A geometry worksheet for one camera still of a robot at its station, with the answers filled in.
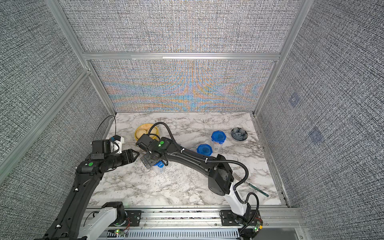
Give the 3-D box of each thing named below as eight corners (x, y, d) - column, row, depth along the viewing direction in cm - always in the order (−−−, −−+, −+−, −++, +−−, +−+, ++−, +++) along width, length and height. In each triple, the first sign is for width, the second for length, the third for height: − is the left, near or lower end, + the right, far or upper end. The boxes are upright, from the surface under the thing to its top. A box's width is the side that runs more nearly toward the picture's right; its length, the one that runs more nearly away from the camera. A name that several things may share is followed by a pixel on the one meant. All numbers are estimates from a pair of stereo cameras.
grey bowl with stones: (231, 142, 104) (233, 138, 100) (229, 131, 110) (230, 127, 106) (246, 142, 104) (248, 138, 100) (243, 131, 110) (245, 127, 106)
